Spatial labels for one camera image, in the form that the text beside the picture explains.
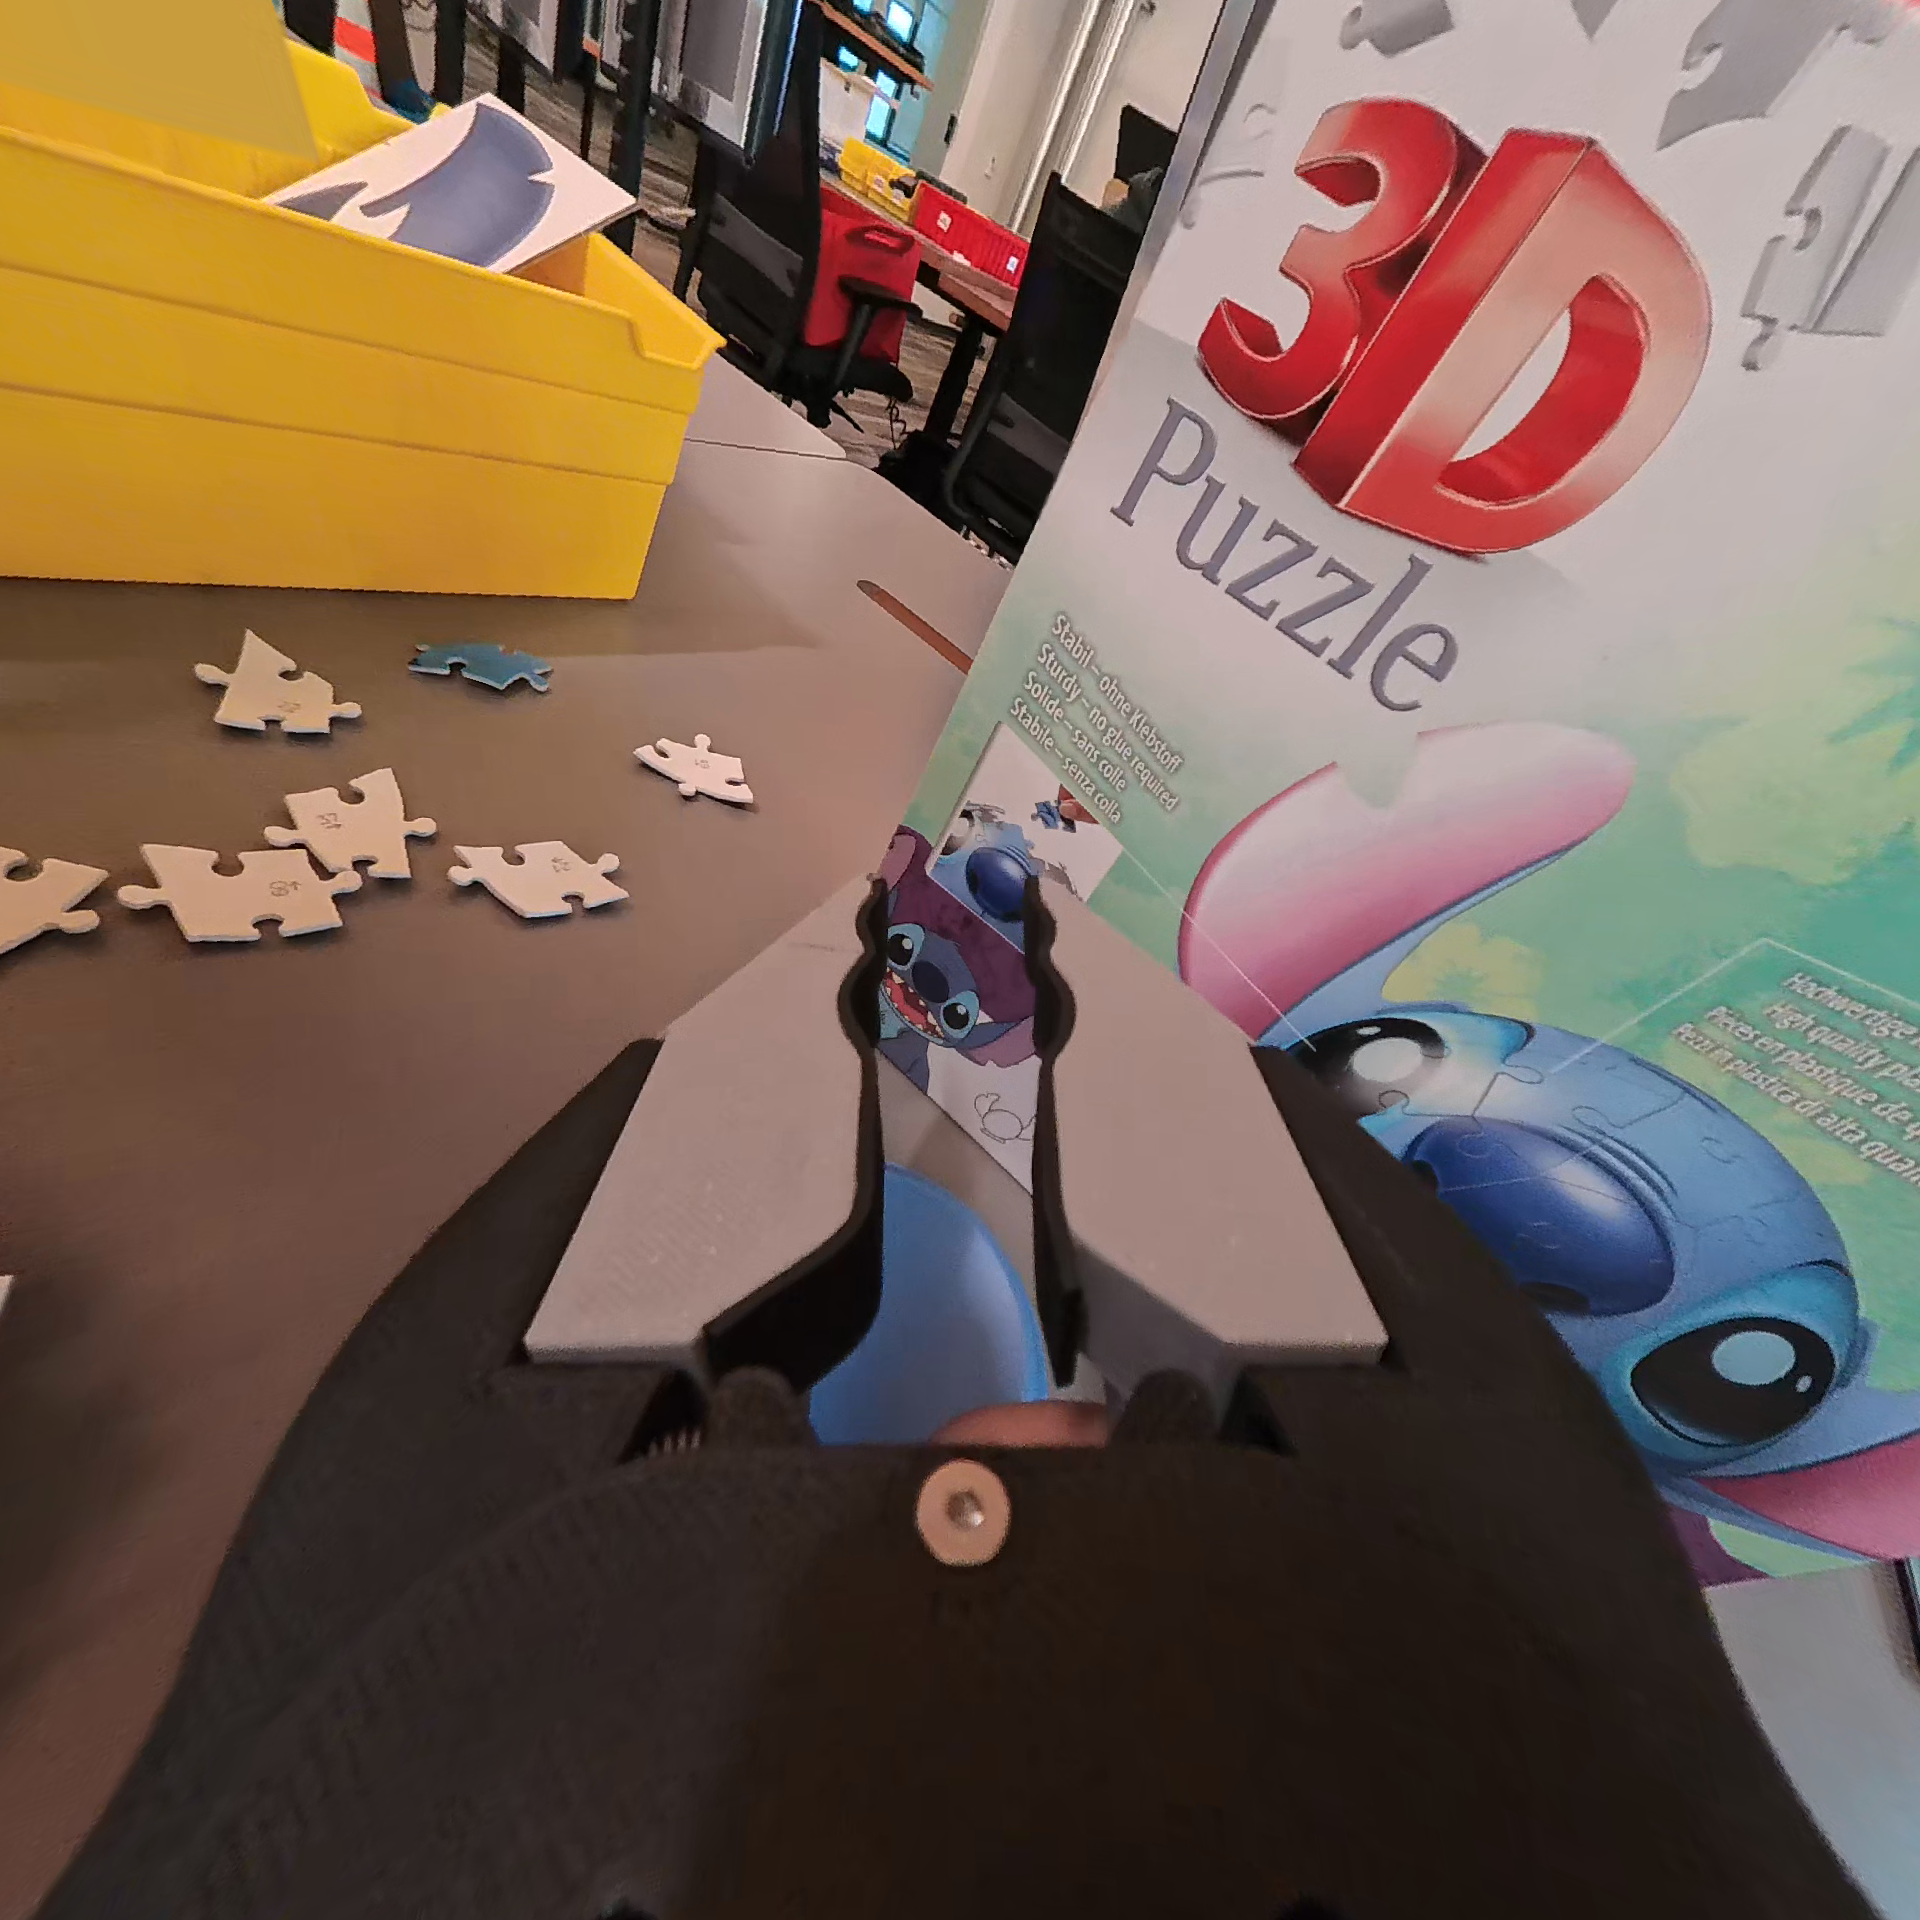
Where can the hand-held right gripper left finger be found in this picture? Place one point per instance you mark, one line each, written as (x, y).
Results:
(719, 1188)

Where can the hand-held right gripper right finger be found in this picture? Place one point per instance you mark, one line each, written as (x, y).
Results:
(1215, 1188)

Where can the colourful cartoon puzzle box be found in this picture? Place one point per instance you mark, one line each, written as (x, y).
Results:
(1424, 782)

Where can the scatter of puzzle pieces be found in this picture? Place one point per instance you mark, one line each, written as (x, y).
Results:
(278, 689)

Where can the yellow plastic bin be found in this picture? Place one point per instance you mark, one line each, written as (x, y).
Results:
(302, 419)

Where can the blue puzzle piece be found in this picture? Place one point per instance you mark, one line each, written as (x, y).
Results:
(481, 663)

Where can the blue round plastic stand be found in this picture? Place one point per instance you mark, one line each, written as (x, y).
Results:
(945, 1304)

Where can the white panel base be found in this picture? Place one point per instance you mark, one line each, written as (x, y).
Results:
(1816, 1771)

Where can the black office chair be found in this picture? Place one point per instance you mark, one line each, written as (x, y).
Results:
(1050, 359)

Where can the red office chair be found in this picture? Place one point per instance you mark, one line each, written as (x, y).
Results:
(858, 284)

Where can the brown background desk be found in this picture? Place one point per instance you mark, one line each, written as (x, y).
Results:
(975, 293)

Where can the red storage bin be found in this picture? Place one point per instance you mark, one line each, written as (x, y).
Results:
(968, 227)

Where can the small yellow storage bin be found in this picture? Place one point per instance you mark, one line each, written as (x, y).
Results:
(878, 167)

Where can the white card with blue ears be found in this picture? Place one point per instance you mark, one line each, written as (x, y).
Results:
(464, 188)

